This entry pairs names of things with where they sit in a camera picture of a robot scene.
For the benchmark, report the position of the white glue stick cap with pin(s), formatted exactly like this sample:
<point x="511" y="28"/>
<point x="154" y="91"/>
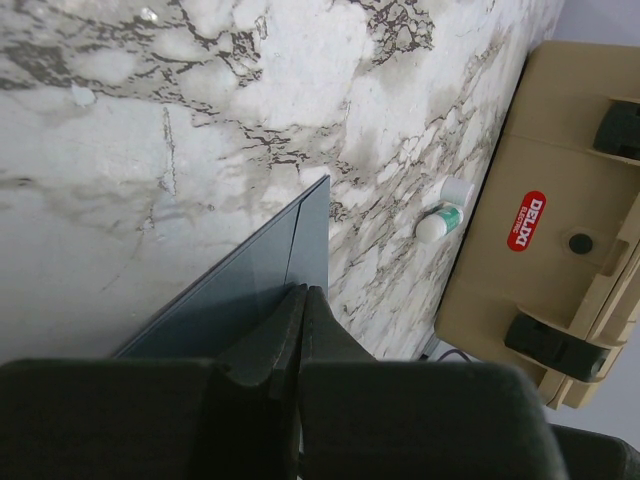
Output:
<point x="456" y="191"/>

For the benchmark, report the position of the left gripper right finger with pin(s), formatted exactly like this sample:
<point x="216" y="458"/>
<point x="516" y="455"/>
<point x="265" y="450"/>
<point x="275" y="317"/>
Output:
<point x="323" y="337"/>

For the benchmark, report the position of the green white glue stick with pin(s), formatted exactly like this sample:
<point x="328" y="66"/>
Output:
<point x="439" y="223"/>

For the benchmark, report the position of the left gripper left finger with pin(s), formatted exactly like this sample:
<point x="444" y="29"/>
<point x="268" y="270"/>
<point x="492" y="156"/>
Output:
<point x="267" y="358"/>

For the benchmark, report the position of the tan plastic tool case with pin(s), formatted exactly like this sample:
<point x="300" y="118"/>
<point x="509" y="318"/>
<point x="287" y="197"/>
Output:
<point x="547" y="278"/>

